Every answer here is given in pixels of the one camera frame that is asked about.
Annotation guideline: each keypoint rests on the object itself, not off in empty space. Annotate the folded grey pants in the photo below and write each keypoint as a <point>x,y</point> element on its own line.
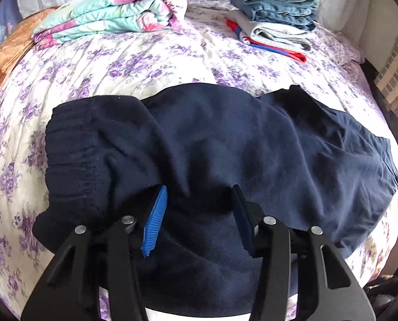
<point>269,33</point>

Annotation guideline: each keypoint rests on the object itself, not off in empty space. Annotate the blue patterned cloth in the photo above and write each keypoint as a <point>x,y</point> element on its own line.
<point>9,18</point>

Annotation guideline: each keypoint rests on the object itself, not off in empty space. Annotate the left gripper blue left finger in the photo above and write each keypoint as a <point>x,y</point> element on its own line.
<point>69,287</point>

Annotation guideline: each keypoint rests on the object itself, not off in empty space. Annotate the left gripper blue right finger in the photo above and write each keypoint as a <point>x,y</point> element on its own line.
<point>327,288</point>

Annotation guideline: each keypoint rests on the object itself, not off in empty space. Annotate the folded red blue garment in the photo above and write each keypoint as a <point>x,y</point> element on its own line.
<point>297,56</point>

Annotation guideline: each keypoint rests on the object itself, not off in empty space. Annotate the orange brown quilt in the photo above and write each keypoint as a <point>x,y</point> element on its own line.
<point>18,43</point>

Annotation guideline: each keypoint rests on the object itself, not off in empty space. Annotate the navy blue pants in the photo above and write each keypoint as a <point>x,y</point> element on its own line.
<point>304,163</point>

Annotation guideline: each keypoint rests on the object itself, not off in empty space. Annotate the purple floral bed sheet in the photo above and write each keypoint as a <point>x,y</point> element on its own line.
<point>137,64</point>

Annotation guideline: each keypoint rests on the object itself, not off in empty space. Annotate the purple floral pillow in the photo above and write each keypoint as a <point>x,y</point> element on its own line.
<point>334,46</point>

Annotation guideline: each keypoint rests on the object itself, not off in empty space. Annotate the folded floral turquoise blanket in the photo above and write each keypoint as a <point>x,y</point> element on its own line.
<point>78,18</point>

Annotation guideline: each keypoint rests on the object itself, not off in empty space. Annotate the folded blue jeans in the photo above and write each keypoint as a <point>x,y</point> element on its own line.
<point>302,18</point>

